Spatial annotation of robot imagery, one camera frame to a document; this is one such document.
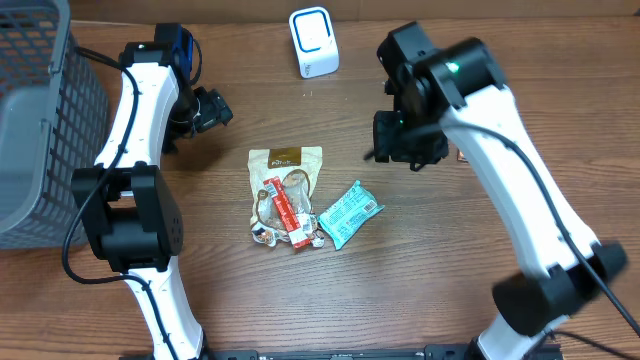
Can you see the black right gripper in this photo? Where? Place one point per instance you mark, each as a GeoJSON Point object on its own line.
{"type": "Point", "coordinates": [407, 148]}

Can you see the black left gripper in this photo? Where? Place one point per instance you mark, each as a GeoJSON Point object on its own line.
{"type": "Point", "coordinates": [214, 111]}

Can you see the orange small carton box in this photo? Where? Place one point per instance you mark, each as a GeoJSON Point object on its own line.
{"type": "Point", "coordinates": [461, 157]}

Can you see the beige brown snack pouch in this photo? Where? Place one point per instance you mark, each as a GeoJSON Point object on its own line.
{"type": "Point", "coordinates": [298, 169]}

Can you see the teal orange snack packet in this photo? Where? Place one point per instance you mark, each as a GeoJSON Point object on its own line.
{"type": "Point", "coordinates": [345, 217]}

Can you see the red snack bar packet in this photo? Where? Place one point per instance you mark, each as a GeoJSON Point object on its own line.
{"type": "Point", "coordinates": [297, 225]}

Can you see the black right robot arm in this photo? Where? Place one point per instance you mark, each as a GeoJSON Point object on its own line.
{"type": "Point", "coordinates": [459, 96]}

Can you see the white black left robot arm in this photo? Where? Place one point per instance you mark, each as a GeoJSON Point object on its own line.
{"type": "Point", "coordinates": [125, 206]}

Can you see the white barcode scanner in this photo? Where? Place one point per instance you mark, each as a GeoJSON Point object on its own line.
{"type": "Point", "coordinates": [314, 42]}

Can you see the grey plastic mesh basket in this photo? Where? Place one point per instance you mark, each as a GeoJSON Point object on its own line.
{"type": "Point", "coordinates": [54, 119]}

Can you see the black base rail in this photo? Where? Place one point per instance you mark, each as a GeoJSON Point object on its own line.
{"type": "Point", "coordinates": [345, 355]}

